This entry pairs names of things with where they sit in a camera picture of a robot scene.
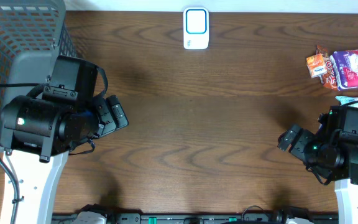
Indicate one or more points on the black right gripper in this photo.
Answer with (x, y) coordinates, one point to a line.
(298, 147)

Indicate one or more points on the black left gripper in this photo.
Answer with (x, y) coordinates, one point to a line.
(105, 115)

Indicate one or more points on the orange chocolate bar wrapper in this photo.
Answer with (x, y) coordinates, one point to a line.
(328, 79)

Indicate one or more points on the small orange box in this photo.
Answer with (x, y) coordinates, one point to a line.
(316, 65)

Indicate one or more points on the red purple rice packet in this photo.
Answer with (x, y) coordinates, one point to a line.
(345, 65)

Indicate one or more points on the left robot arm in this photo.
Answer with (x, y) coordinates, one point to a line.
(39, 135)

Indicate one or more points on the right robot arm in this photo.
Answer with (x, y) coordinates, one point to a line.
(331, 155)

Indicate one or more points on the grey plastic mesh basket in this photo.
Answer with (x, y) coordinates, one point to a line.
(32, 35)

